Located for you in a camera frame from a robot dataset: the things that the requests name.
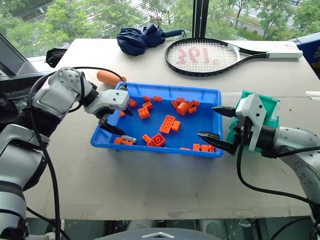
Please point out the blue board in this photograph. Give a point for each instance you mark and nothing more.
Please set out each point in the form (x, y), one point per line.
(311, 50)

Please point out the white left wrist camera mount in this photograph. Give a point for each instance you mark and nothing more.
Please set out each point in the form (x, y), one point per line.
(113, 98)

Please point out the large square orange brick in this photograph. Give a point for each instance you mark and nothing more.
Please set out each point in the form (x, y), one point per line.
(157, 140)

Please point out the green plastic bin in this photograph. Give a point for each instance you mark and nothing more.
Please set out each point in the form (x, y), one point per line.
(272, 107)

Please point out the tiny orange toy brick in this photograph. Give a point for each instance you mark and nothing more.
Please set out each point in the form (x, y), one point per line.
(122, 114)

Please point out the blue plastic bin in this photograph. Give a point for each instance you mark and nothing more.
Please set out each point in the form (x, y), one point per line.
(200, 125)

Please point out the long orange studded brick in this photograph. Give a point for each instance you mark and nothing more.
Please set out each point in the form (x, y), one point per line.
(167, 124)

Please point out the white paper scrap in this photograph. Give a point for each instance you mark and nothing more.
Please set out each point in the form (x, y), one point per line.
(313, 95)

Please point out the orange cylindrical foam piece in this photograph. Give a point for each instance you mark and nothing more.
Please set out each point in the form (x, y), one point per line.
(108, 77)

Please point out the dark grey slanted panel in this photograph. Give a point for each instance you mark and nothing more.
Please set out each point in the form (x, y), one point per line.
(15, 65)

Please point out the black window frame post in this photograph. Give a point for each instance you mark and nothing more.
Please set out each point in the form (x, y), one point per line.
(200, 17)

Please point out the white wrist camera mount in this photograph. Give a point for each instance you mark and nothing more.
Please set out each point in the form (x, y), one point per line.
(255, 120)
(113, 98)

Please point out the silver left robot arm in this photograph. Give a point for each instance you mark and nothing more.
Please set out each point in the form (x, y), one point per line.
(57, 92)

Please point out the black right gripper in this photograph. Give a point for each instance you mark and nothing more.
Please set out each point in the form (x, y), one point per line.
(243, 132)

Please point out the black fabric bundle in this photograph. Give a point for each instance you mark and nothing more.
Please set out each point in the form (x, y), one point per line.
(55, 57)

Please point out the black white tennis racket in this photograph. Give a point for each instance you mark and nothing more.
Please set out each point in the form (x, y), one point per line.
(200, 56)

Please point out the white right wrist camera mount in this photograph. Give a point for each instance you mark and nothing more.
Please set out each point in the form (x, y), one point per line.
(255, 120)

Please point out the orange cylinder block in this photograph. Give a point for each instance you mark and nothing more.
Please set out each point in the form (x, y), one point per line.
(182, 109)

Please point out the square orange studded brick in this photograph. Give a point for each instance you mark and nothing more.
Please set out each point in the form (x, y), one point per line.
(144, 113)

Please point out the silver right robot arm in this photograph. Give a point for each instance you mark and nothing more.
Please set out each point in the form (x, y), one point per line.
(300, 150)

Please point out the navy folded umbrella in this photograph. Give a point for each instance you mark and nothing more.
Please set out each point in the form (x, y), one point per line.
(136, 40)

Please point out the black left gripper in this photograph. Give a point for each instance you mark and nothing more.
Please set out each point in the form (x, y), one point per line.
(103, 114)

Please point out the flat orange toy brick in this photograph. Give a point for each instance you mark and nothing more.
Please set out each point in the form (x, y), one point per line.
(185, 148)

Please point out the small orange toy brick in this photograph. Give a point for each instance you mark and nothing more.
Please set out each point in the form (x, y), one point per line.
(127, 143)
(205, 148)
(174, 104)
(117, 140)
(176, 125)
(212, 149)
(132, 102)
(192, 110)
(196, 103)
(148, 105)
(197, 147)
(147, 98)
(157, 98)
(180, 100)
(145, 138)

